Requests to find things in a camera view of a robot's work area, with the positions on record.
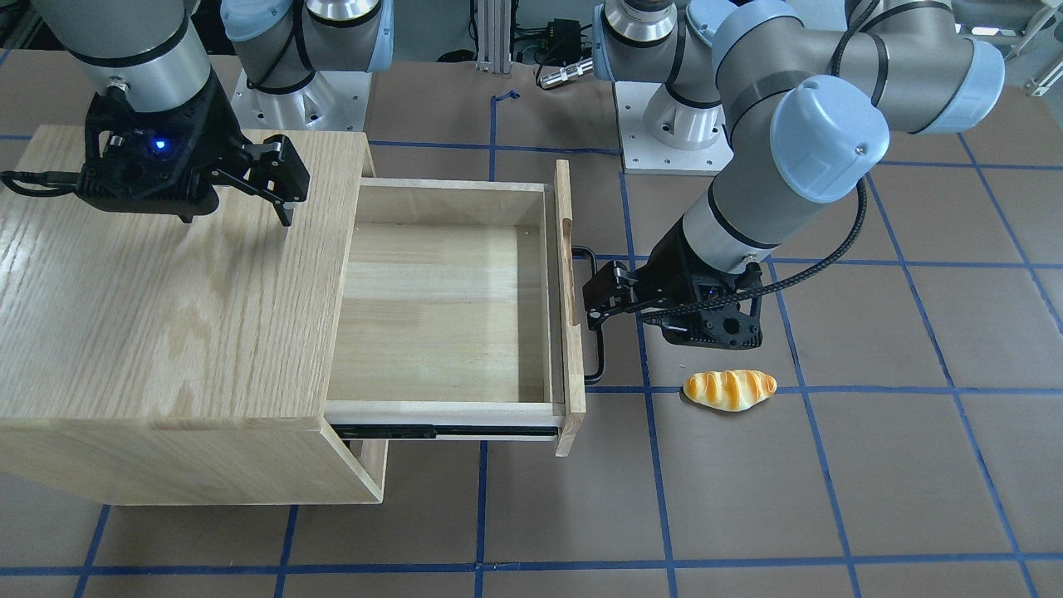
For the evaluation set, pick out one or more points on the wooden drawer cabinet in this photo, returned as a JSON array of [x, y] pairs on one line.
[[149, 362]]

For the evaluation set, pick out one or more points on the aluminium frame post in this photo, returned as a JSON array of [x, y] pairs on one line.
[[492, 29]]

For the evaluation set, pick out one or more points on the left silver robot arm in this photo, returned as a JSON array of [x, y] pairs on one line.
[[807, 113]]

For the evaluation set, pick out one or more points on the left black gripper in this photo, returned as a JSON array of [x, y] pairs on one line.
[[674, 264]]

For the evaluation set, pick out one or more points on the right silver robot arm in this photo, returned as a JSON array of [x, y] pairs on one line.
[[152, 51]]

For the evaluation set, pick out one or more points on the wooden drawer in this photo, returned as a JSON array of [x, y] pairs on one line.
[[459, 317]]

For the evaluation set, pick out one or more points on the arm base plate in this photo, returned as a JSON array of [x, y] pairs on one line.
[[660, 135], [333, 101]]

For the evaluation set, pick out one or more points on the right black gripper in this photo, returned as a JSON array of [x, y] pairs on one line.
[[217, 133]]

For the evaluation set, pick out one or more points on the toy bread loaf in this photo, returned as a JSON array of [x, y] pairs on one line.
[[730, 390]]

